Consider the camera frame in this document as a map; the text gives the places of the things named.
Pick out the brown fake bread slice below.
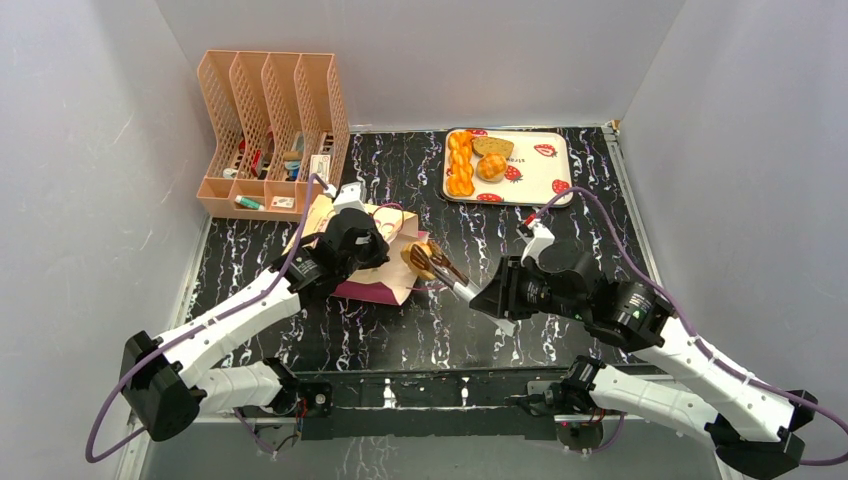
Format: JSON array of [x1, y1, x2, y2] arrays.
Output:
[[471, 136, 515, 158]]

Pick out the green white tube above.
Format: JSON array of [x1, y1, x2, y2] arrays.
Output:
[[234, 195, 265, 211]]

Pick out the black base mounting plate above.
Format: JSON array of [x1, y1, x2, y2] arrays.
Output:
[[235, 367, 627, 455]]

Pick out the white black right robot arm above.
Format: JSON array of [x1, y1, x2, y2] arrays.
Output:
[[469, 244, 815, 479]]

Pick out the silver metal tongs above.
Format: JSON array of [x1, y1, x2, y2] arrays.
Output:
[[436, 250, 481, 307]]

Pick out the round golden fake bun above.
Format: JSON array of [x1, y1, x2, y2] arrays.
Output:
[[475, 153, 508, 183]]

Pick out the pink paper gift bag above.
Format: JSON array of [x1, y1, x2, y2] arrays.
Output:
[[284, 193, 432, 307]]

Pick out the aluminium frame rail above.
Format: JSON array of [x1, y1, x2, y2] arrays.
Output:
[[129, 377, 727, 425]]

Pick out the peach plastic file organizer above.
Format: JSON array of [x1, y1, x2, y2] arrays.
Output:
[[197, 50, 350, 221]]

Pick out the tan fake bread roll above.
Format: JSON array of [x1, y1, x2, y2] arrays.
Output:
[[401, 241, 445, 280]]

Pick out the orange braided fake bread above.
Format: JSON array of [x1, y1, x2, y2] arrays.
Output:
[[446, 130, 475, 198]]

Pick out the small white card box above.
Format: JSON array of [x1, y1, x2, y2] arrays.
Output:
[[269, 196, 296, 211]]

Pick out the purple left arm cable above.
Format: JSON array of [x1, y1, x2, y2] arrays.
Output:
[[84, 173, 333, 465]]

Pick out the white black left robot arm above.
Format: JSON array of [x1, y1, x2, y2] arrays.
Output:
[[121, 207, 389, 441]]

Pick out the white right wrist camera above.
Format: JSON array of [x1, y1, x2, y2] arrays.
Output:
[[518, 214, 555, 263]]

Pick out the strawberry print metal tray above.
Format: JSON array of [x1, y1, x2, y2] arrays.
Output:
[[441, 128, 574, 206]]

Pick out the white medicine box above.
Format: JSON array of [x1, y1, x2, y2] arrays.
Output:
[[309, 154, 331, 184]]

